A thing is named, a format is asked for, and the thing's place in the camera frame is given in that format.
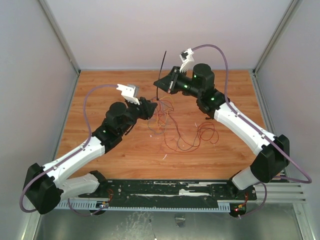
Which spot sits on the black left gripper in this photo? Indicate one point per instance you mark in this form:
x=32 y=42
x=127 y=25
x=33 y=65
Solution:
x=146 y=107

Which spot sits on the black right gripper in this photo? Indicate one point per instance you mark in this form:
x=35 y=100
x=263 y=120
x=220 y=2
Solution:
x=172 y=81

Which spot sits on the black zip tie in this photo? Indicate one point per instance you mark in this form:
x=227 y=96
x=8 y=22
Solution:
x=159 y=75

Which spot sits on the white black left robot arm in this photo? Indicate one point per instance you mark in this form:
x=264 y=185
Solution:
x=45 y=186

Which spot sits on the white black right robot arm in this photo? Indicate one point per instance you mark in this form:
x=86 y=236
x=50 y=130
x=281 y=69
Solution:
x=266 y=147

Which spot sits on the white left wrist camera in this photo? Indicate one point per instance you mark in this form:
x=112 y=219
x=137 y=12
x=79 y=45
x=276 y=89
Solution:
x=129 y=93

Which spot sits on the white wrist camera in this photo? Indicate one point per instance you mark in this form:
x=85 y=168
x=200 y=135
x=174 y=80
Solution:
x=187 y=59
x=129 y=93

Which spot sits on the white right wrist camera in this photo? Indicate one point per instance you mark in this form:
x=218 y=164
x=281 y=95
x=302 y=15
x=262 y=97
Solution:
x=187 y=59

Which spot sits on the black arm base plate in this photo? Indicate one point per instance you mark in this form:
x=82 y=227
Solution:
x=168 y=194

